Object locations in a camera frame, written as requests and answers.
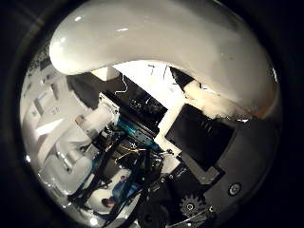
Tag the white spray bottle yellow label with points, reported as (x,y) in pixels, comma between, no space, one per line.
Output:
(164,34)

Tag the black box blue panel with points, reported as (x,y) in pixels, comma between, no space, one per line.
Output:
(136,133)

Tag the person in blue shirt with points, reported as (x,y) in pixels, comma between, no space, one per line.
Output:
(118,190)

